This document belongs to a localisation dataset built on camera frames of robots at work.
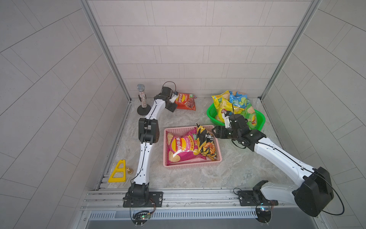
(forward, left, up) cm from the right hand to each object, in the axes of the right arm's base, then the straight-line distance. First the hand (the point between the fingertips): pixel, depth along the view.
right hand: (215, 130), depth 81 cm
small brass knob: (-16, +49, -11) cm, 53 cm away
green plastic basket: (+20, -2, -10) cm, 22 cm away
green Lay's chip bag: (+9, -23, 0) cm, 25 cm away
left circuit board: (-37, +40, -12) cm, 55 cm away
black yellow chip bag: (-6, +6, -4) cm, 10 cm away
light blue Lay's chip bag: (+23, -20, 0) cm, 31 cm away
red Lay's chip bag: (+33, +17, -8) cm, 37 cm away
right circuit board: (-39, -19, -17) cm, 46 cm away
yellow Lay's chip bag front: (+25, -6, 0) cm, 26 cm away
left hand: (+35, +27, -12) cm, 46 cm away
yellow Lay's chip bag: (+18, -11, +1) cm, 21 cm away
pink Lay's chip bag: (-6, +20, -6) cm, 22 cm away
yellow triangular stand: (-15, +57, -12) cm, 60 cm away
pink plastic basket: (-12, +11, -14) cm, 22 cm away
